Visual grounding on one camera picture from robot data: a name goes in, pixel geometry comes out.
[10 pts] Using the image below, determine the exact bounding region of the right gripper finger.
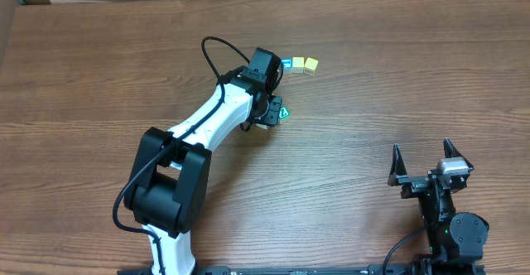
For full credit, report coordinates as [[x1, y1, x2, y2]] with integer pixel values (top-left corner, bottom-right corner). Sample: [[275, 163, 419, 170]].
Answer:
[[388, 143, 407, 186], [443, 137, 475, 171]]

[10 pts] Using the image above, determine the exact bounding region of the green letter Z block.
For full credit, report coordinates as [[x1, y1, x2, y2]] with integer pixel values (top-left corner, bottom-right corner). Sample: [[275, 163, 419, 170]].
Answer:
[[278, 107, 291, 124]]

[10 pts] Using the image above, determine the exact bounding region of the white picture block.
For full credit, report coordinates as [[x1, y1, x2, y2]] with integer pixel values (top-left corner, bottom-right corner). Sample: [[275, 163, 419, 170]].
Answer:
[[256, 124, 270, 130]]

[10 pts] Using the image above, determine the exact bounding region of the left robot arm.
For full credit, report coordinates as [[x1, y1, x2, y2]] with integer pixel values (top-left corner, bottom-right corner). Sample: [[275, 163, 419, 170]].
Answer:
[[113, 75, 282, 274]]

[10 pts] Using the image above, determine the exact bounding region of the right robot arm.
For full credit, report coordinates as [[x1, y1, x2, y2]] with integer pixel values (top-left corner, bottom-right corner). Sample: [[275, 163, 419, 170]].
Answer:
[[388, 138, 489, 274]]

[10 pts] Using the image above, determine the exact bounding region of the blue letter block top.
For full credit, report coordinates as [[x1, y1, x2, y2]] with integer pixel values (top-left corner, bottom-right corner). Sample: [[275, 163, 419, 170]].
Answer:
[[282, 57, 292, 75]]

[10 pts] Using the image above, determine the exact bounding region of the yellow block top middle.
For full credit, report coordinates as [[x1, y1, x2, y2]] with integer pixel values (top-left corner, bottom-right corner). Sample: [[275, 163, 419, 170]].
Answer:
[[291, 57, 305, 74]]

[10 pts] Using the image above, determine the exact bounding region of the yellow block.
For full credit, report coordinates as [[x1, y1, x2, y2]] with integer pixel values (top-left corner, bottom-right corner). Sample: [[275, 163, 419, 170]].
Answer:
[[304, 57, 319, 75], [291, 57, 305, 74]]

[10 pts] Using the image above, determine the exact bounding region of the yellow block top right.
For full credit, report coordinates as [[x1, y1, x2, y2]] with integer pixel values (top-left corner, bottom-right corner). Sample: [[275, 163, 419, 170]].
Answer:
[[304, 57, 319, 75]]

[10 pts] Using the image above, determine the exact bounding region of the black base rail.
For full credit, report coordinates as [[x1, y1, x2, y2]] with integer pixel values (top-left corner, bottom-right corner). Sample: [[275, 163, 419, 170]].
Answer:
[[116, 263, 486, 275]]

